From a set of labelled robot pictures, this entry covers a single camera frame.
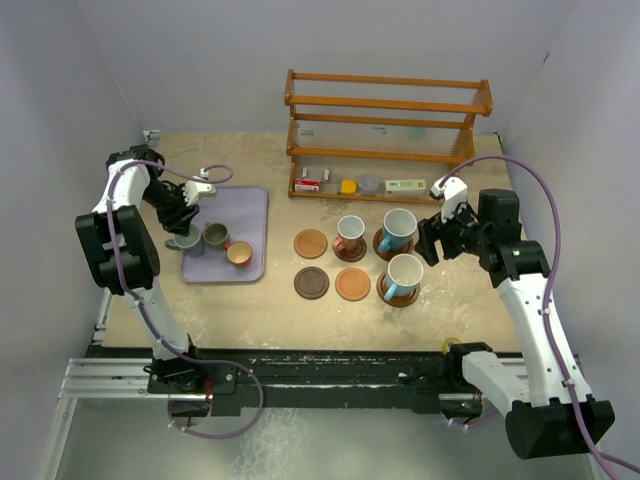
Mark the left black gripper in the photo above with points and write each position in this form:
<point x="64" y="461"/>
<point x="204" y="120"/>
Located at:
<point x="179" y="221"/>

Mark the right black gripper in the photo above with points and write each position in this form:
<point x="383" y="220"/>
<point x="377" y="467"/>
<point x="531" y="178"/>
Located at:
<point x="431" y="230"/>

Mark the grey blue mug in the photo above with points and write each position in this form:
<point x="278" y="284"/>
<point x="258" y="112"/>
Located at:
<point x="192" y="244"/>

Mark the teal mug white inside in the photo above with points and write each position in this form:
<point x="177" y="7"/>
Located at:
<point x="399" y="226"/>

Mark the light blue tall mug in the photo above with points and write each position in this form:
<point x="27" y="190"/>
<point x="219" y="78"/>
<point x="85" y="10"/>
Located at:
<point x="405" y="270"/>

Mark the orange copper small cup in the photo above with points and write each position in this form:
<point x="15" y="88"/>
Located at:
<point x="239" y="253"/>

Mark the brown red mug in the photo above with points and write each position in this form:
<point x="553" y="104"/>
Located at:
<point x="350" y="230"/>

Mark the orange terracotta coaster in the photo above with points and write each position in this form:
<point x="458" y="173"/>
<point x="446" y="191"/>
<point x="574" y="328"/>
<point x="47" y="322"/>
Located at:
<point x="352" y="284"/>

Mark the dark walnut coaster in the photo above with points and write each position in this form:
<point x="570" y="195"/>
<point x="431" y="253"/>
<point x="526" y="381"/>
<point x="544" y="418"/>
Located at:
<point x="356" y="254"/>

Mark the light wood coaster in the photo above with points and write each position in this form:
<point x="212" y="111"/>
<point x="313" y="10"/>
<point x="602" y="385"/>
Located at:
<point x="310" y="243"/>

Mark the dark brown coaster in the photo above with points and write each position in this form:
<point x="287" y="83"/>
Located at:
<point x="311" y="283"/>

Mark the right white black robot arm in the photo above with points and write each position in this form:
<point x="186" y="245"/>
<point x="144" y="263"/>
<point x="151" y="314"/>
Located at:
<point x="552" y="412"/>

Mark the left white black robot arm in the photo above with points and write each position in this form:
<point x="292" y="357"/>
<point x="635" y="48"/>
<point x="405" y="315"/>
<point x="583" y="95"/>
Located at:
<point x="123" y="258"/>

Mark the olive green small cup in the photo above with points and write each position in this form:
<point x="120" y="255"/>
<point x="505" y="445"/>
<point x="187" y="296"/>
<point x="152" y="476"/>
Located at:
<point x="215" y="235"/>

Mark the green white long box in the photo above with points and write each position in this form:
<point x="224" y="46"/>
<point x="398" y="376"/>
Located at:
<point x="408" y="188"/>

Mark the lavender plastic tray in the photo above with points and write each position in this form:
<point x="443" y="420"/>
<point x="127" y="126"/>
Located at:
<point x="244" y="211"/>

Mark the yellow small object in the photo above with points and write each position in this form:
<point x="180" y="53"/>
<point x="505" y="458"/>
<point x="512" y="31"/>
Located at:
<point x="348" y="187"/>

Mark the yellow tape roll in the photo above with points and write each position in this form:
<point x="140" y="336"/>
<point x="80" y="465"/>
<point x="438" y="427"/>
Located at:
<point x="448" y="343"/>

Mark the wooden three-tier shelf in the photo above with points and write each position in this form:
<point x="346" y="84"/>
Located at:
<point x="380" y="118"/>

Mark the red white small box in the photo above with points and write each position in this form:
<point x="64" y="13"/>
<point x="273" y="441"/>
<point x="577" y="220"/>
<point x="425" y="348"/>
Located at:
<point x="306" y="186"/>

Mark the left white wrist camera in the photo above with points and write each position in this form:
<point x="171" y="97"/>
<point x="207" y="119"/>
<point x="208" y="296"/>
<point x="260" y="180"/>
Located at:
<point x="198" y="187"/>

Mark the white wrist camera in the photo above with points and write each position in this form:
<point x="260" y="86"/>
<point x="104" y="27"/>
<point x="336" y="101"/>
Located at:
<point x="451" y="192"/>
<point x="198" y="187"/>

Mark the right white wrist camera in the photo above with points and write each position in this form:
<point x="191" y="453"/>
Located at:
<point x="451" y="192"/>

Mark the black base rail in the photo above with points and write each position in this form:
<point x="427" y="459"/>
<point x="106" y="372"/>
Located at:
<point x="234" y="379"/>

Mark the aluminium frame rail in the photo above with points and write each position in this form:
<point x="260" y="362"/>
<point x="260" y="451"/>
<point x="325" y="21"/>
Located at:
<point x="94" y="379"/>

